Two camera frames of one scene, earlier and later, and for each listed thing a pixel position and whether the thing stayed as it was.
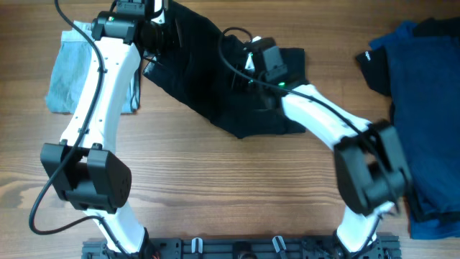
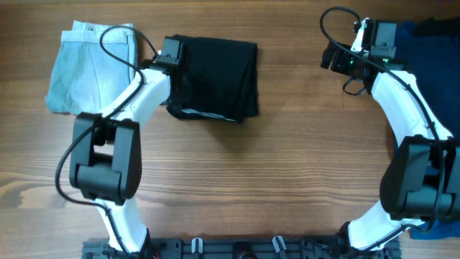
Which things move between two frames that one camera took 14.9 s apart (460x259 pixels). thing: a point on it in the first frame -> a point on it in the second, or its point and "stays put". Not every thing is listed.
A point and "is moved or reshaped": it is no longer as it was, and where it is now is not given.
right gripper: x=235 y=78 -> x=338 y=65
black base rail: x=244 y=247 stays put
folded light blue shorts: x=70 y=70 stays put
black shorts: x=213 y=73 is moved or reshaped
